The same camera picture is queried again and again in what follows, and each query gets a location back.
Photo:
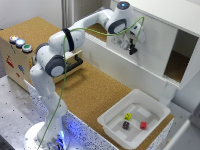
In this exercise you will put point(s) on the wooden drawer box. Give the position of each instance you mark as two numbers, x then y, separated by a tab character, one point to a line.
30	30

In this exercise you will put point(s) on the white plastic box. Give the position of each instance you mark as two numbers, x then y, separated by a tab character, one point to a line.
115	123

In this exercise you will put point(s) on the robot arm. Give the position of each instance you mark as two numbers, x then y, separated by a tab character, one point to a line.
45	86

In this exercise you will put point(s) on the purple block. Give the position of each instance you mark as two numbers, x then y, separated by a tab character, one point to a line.
126	125

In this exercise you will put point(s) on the white sliding door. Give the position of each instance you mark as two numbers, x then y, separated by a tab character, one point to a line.
156	43

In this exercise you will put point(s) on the pink block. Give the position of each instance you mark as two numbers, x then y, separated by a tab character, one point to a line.
143	125

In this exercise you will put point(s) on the yellow block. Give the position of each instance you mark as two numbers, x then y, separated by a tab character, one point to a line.
128	116

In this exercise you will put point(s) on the white cabinet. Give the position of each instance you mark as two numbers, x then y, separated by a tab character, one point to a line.
173	13

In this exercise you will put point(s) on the blue button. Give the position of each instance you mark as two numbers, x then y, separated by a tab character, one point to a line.
20	42

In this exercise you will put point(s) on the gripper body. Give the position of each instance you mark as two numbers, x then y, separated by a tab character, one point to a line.
121	41

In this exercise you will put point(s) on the green button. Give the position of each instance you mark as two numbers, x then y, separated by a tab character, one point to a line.
27	48

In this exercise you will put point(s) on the red button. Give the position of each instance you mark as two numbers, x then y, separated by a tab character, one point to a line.
14	39

